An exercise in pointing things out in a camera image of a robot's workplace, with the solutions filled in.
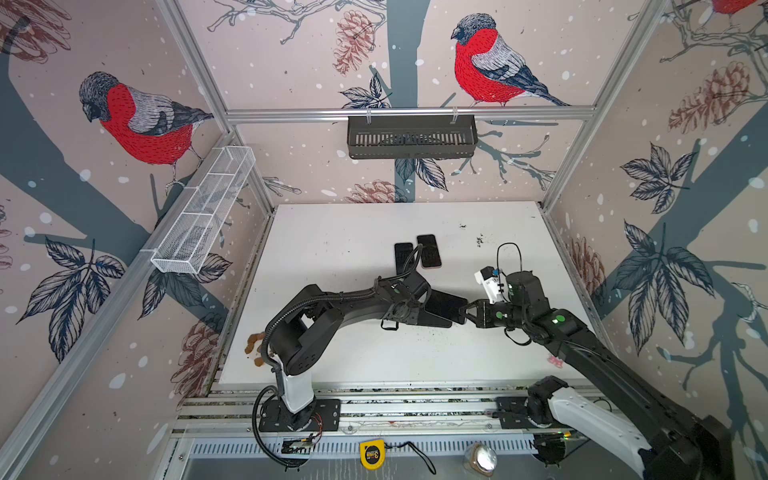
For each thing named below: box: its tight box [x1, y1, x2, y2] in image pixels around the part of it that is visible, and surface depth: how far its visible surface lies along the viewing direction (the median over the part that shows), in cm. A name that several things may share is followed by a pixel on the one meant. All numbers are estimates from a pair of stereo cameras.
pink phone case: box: [417, 234, 442, 269], surface depth 109 cm
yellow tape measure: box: [360, 439, 386, 470], surface depth 68 cm
